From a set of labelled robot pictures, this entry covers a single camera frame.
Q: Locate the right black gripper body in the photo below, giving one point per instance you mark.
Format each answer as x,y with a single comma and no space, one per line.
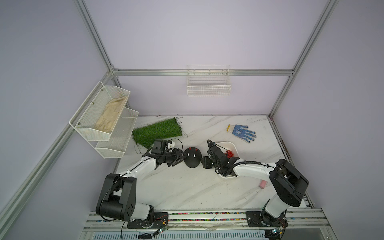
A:
209,163

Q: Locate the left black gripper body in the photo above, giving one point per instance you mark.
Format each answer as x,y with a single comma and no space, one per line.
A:
173,158

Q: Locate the black round screw base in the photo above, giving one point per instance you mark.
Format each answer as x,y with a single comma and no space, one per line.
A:
192,158

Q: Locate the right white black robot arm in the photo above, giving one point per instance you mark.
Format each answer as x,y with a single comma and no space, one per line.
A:
289,184

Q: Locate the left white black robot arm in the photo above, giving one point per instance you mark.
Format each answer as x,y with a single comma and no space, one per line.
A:
118,197

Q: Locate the pile of red sleeves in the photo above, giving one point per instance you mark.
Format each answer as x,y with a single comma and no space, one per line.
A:
229,154

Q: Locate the white plastic tray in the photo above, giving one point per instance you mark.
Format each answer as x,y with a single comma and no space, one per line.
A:
224,146

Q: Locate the green artificial grass mat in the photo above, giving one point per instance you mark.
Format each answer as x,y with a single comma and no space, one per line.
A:
146,136

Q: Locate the blue dotted work glove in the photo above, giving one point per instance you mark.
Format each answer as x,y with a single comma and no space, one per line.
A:
242,132

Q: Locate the lower white mesh shelf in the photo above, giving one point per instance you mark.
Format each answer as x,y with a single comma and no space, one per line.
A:
116,147

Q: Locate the white mesh shelf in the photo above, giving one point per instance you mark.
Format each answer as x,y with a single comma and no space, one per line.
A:
116,147
86,121

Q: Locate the beige cloth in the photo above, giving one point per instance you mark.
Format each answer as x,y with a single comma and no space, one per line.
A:
110,115

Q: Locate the upper white mesh shelf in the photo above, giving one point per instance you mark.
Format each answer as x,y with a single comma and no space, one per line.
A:
86,121

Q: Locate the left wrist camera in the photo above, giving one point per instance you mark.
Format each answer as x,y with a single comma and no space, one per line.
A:
170,145

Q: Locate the pink purple handled tool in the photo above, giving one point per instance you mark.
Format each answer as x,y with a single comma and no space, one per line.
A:
263,184

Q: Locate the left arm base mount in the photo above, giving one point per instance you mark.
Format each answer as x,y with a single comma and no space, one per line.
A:
155,220

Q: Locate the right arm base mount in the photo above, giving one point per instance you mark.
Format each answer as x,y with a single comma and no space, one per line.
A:
263,219

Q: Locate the white wire wall basket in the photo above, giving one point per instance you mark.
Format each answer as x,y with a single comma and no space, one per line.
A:
208,81

